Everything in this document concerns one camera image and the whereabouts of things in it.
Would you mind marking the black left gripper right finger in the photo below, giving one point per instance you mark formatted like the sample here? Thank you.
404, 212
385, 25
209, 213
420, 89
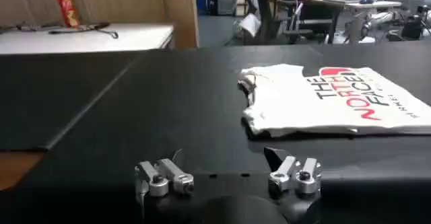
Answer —
289, 169

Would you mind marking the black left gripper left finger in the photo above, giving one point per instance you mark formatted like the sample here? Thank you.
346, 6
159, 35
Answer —
175, 175

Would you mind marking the white printed t-shirt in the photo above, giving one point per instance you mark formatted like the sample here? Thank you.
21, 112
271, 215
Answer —
303, 107

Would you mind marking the white paper sheet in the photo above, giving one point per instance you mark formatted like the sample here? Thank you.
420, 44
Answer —
250, 25

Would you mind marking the white side table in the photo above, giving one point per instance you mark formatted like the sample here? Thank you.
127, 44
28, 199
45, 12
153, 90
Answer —
101, 40

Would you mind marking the black office chair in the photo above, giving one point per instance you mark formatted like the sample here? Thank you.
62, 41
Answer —
266, 13

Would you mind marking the cluttered white desk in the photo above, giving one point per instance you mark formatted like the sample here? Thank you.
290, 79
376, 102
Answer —
343, 5

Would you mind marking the red snack box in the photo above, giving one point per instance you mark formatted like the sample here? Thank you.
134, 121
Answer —
66, 6

